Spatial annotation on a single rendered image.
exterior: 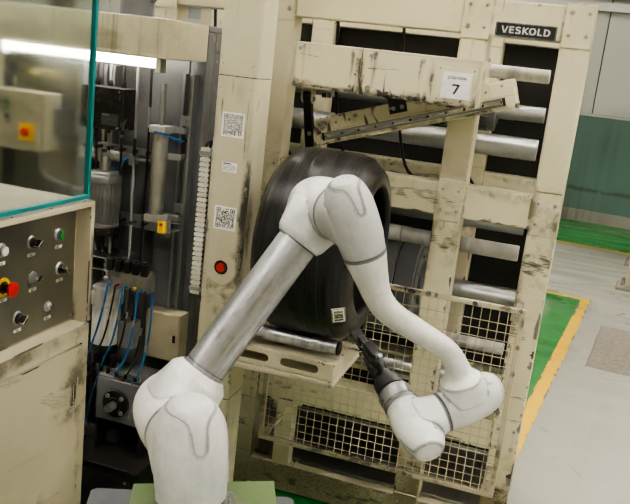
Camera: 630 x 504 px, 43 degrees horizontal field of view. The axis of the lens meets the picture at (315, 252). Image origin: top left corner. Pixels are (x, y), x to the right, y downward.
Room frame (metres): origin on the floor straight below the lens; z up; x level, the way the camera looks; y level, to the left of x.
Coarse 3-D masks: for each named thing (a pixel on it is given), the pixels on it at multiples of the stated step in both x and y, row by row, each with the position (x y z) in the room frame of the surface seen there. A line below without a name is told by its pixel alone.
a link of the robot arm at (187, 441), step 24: (168, 408) 1.56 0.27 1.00; (192, 408) 1.55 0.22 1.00; (216, 408) 1.58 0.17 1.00; (168, 432) 1.52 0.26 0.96; (192, 432) 1.52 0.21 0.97; (216, 432) 1.54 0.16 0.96; (168, 456) 1.51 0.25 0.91; (192, 456) 1.50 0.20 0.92; (216, 456) 1.53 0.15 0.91; (168, 480) 1.50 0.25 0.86; (192, 480) 1.50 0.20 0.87; (216, 480) 1.53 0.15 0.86
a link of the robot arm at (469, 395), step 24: (360, 264) 1.73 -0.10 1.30; (384, 264) 1.76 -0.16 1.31; (360, 288) 1.77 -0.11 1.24; (384, 288) 1.76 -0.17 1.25; (384, 312) 1.77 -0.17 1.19; (408, 312) 1.81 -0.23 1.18; (408, 336) 1.80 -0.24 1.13; (432, 336) 1.82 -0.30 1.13; (456, 360) 1.84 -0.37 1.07; (456, 384) 1.84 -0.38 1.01; (480, 384) 1.85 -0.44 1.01; (456, 408) 1.83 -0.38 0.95; (480, 408) 1.84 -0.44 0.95
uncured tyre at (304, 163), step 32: (288, 160) 2.38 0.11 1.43; (320, 160) 2.36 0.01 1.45; (352, 160) 2.36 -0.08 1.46; (288, 192) 2.27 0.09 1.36; (384, 192) 2.53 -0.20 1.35; (256, 224) 2.27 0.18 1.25; (384, 224) 2.61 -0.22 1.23; (256, 256) 2.24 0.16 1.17; (320, 256) 2.17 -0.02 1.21; (320, 288) 2.17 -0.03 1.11; (352, 288) 2.24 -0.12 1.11; (288, 320) 2.28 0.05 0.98; (320, 320) 2.22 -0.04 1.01; (352, 320) 2.30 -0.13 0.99
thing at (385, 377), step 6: (378, 366) 1.98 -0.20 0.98; (384, 372) 1.96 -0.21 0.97; (390, 372) 1.96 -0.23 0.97; (396, 372) 1.97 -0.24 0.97; (378, 378) 1.95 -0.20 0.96; (384, 378) 1.94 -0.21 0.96; (390, 378) 1.94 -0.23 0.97; (396, 378) 1.94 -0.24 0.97; (378, 384) 1.94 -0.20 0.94; (384, 384) 1.93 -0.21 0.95; (378, 390) 1.94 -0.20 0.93
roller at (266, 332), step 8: (264, 328) 2.35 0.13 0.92; (272, 328) 2.35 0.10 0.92; (280, 328) 2.35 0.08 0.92; (256, 336) 2.36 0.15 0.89; (264, 336) 2.34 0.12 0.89; (272, 336) 2.34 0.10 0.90; (280, 336) 2.33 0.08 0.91; (288, 336) 2.32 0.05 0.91; (296, 336) 2.32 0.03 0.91; (304, 336) 2.32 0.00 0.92; (312, 336) 2.32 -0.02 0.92; (288, 344) 2.33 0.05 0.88; (296, 344) 2.32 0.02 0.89; (304, 344) 2.31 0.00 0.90; (312, 344) 2.30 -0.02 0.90; (320, 344) 2.29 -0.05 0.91; (328, 344) 2.29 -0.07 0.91; (336, 344) 2.29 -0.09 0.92; (328, 352) 2.29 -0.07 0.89; (336, 352) 2.28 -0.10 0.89
